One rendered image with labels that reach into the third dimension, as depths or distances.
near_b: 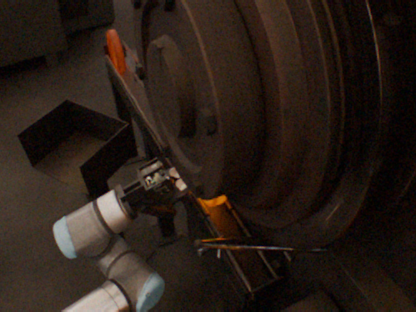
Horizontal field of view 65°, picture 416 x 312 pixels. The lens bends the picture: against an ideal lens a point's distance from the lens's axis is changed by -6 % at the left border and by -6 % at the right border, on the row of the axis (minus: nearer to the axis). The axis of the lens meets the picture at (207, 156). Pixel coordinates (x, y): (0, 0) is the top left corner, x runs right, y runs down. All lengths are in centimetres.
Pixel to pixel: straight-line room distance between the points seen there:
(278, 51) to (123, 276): 64
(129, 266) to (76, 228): 15
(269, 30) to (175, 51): 12
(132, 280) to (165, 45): 55
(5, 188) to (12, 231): 31
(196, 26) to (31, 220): 163
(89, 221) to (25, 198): 121
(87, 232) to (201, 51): 56
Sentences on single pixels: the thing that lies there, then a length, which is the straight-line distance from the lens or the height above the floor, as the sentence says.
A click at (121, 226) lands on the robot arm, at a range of 77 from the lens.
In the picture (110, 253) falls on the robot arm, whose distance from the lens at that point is 86.
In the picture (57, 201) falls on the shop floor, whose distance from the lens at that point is 187.
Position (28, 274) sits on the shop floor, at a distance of 168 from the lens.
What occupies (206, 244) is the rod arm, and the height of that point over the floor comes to 90.
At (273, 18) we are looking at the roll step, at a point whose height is 124.
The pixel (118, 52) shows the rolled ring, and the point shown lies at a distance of 151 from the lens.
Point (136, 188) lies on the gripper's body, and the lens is 74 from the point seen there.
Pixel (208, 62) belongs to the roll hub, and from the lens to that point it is 29.
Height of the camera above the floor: 135
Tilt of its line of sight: 44 degrees down
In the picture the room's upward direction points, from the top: straight up
